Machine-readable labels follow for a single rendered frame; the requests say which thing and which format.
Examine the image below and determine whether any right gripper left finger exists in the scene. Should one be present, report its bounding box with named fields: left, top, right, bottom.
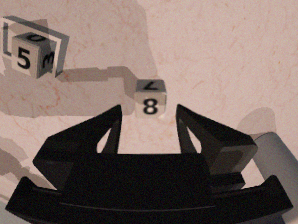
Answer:
left=40, top=104, right=122, bottom=154

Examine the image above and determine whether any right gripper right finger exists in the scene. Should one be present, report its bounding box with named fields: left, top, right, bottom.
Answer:
left=176, top=104, right=258, bottom=176

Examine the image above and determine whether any white bottle with blue cap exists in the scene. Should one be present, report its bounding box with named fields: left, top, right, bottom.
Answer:
left=252, top=132, right=298, bottom=224

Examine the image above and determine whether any white cube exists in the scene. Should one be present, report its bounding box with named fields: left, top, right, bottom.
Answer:
left=11, top=32, right=57, bottom=79
left=134, top=80, right=167, bottom=118

